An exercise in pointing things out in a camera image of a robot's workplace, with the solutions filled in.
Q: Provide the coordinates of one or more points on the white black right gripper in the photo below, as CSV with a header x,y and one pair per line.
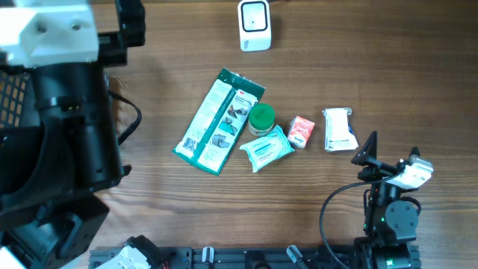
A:
x,y
368,151

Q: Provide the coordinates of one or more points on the white blue pouch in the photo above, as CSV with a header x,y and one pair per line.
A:
x,y
339,135

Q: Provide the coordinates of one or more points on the mint wet wipes pack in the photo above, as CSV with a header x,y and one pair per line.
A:
x,y
267,149

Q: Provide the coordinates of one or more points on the green 3M package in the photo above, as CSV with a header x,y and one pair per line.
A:
x,y
219,121

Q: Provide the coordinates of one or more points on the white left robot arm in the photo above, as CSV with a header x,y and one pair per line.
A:
x,y
66,147

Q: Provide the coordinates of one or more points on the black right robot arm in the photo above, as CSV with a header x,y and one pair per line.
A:
x,y
390,217

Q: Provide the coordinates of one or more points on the white barcode scanner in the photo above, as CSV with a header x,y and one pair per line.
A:
x,y
254,25

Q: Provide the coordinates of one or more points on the red tissue pack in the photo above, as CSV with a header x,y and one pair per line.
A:
x,y
300,131

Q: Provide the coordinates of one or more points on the green lid jar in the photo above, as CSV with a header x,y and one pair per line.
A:
x,y
261,119

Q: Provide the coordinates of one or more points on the grey plastic basket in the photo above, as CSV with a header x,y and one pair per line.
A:
x,y
13,89

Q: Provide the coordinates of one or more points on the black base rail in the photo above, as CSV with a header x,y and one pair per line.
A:
x,y
187,257

